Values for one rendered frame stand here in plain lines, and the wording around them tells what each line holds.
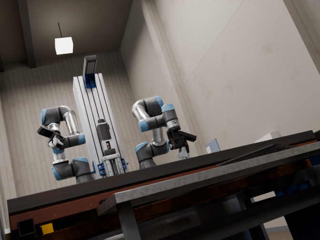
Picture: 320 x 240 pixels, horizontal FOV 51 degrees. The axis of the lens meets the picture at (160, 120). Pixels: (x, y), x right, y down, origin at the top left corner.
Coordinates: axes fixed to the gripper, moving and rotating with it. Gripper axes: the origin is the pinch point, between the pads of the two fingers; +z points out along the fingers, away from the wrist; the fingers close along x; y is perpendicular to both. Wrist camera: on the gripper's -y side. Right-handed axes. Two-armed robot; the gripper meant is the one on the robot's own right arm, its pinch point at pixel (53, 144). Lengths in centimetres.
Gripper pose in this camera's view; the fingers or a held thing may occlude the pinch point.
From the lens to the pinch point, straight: 196.9
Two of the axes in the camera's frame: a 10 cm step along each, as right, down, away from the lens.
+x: -6.1, 7.9, 0.1
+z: 3.4, 2.8, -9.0
